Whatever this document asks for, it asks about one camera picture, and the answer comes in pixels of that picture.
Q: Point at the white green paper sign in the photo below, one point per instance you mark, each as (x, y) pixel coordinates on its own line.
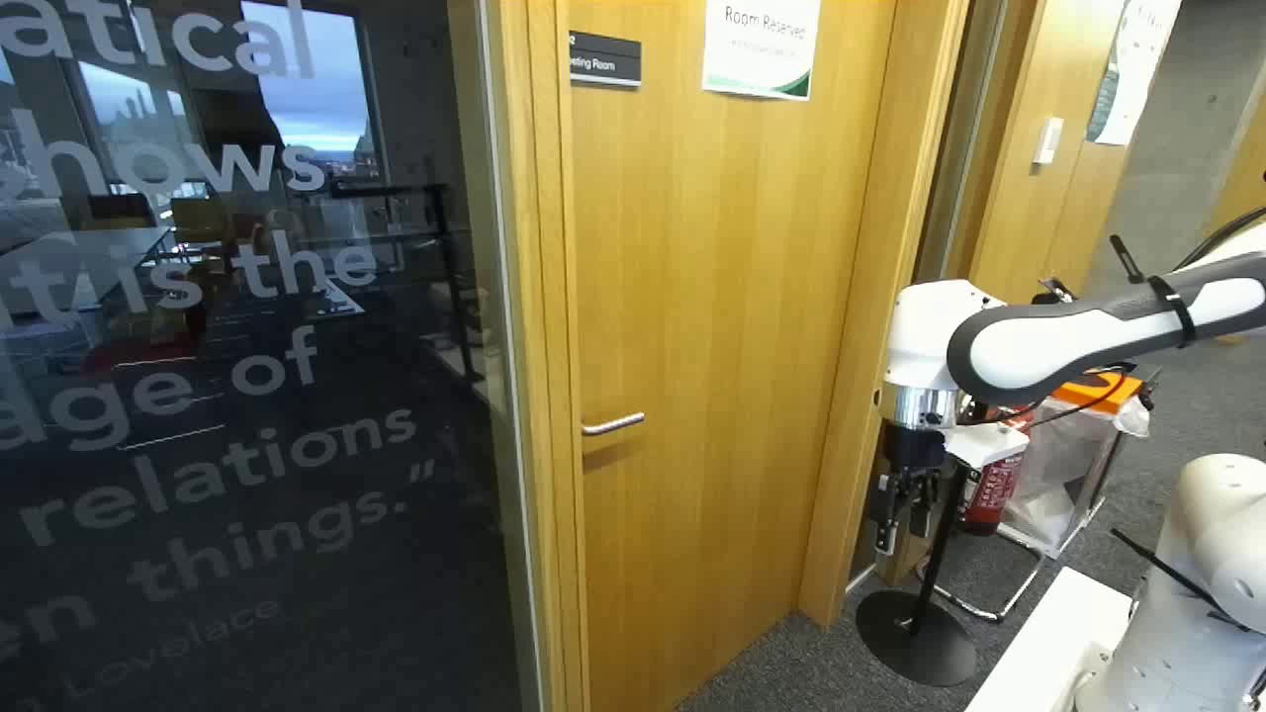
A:
(761, 47)

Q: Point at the dark glass panel with lettering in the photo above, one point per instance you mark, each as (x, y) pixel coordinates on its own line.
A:
(243, 445)

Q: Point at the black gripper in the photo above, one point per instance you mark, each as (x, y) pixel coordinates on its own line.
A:
(911, 472)

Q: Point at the wooden door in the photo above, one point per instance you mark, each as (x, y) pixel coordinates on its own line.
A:
(712, 252)

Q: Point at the black door name plate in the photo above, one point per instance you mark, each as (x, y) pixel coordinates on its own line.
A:
(601, 59)

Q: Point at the red fire extinguisher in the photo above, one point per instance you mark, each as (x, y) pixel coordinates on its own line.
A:
(994, 486)

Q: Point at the silver metal door handle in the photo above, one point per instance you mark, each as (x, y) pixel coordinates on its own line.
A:
(616, 423)

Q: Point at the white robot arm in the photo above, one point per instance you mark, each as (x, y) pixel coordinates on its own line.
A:
(1196, 637)

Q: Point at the white wall switch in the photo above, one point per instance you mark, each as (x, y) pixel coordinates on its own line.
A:
(1051, 138)

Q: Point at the wire frame bin with bag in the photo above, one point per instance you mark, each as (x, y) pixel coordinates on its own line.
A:
(1075, 440)

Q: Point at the white wall poster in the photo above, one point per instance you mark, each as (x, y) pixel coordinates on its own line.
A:
(1133, 59)

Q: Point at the black round-base stand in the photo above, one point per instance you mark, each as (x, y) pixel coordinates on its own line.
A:
(911, 634)

